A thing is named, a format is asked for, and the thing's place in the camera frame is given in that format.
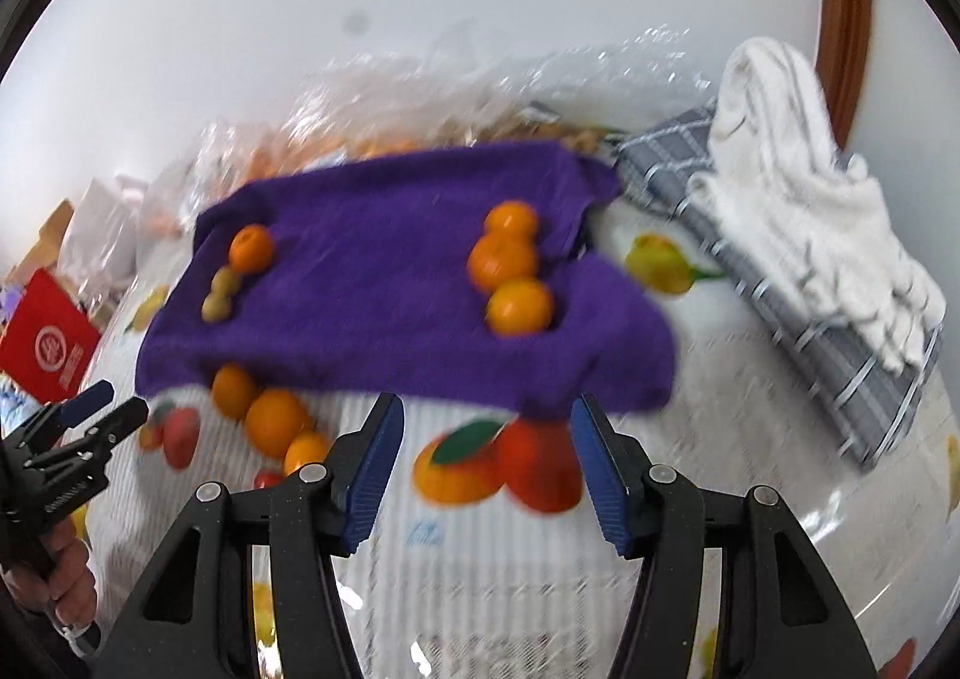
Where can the grey checked cloth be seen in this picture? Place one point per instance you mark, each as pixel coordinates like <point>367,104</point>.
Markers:
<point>825,364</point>

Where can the pile of brown longans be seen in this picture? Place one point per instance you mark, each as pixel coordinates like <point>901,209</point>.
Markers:
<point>581,139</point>

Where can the crumpled clear plastic bag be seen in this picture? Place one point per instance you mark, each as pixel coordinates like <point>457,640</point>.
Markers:
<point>600,79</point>

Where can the red paper bag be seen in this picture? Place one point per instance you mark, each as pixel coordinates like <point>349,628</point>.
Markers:
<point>45,341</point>

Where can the white plastic bag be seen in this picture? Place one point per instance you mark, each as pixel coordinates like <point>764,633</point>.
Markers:
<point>97,229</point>

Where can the small orange mandarin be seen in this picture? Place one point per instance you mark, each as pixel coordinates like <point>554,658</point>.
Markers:
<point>251,248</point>
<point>511,216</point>
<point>307,452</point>
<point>276,422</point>
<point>234,390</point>
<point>502,263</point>
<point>520,306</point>

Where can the small yellow-green fruit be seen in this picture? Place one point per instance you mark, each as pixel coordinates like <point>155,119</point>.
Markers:
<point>216,307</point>
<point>225,280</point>

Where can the purple towel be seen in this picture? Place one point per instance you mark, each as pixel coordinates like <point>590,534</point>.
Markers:
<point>375,259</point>

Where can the person's left hand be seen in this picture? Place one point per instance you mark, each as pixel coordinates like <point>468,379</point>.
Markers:
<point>71,578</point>

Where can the brown wooden door frame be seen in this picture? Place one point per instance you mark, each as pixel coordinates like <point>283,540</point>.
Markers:
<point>847,12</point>

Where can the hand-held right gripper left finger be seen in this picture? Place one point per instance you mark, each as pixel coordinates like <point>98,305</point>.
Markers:
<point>375,469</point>

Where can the fruit print tablecloth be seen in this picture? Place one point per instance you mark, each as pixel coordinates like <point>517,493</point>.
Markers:
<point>465,574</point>

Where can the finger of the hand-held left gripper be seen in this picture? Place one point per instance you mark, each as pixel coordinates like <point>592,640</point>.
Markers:
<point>112,424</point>
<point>84,403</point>

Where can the white striped towel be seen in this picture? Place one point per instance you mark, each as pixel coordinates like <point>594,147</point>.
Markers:
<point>787,199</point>

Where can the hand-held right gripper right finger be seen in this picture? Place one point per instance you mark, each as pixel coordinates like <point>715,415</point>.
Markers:
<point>604,476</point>

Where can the wooden chair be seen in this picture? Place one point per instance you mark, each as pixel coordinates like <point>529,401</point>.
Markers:
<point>49,233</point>

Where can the clear plastic bag of oranges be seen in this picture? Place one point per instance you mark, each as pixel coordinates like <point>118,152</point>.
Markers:
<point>217,154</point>
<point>352,102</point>

